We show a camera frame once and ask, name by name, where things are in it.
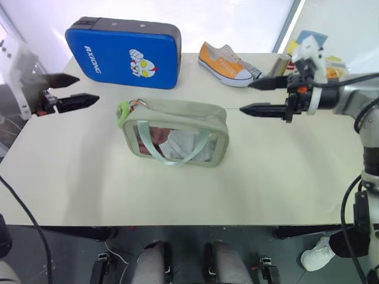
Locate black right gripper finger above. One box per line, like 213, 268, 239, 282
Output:
248, 75, 290, 91
239, 102, 287, 120

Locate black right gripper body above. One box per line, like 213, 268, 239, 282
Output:
283, 72, 314, 124

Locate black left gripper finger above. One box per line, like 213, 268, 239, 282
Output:
43, 73, 81, 89
56, 93, 100, 114

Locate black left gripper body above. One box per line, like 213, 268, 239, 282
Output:
33, 88, 62, 117

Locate beige transparent pouch bag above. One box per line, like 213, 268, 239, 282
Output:
115, 98, 230, 169

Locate beige striped box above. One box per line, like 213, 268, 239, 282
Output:
267, 53, 293, 78

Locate yellow sponge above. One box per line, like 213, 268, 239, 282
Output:
286, 39, 300, 56

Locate yellow snack bag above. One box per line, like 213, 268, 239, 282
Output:
323, 54, 348, 80

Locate orange canvas sneaker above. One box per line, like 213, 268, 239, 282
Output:
197, 41, 268, 88

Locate white background equipment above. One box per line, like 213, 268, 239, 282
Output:
0, 28, 21, 87

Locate blue sponge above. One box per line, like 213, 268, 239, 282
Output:
296, 29, 329, 49

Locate blue cartoon print case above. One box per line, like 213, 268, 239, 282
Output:
64, 16, 182, 91

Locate grey folded cloth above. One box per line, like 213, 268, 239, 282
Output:
159, 128, 214, 163

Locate pink cloth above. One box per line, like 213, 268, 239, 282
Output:
137, 126, 171, 155

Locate black trouser leg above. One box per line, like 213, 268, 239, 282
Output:
329, 228, 371, 259

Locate white person's shoe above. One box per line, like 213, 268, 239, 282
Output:
300, 236, 337, 273

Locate grey rounded robot leg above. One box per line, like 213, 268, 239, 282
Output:
202, 240, 254, 284
126, 240, 174, 284

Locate green ring zipper tag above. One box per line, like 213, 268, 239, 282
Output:
115, 100, 132, 129

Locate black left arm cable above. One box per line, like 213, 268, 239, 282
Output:
0, 175, 54, 284

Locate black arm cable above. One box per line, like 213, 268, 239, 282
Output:
0, 175, 54, 284
313, 72, 379, 284

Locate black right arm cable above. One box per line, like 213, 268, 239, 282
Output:
313, 72, 379, 284

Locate black table frame bar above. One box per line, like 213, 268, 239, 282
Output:
271, 224, 355, 241
40, 225, 120, 242

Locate black floor bracket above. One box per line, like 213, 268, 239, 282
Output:
258, 254, 281, 284
88, 251, 113, 284

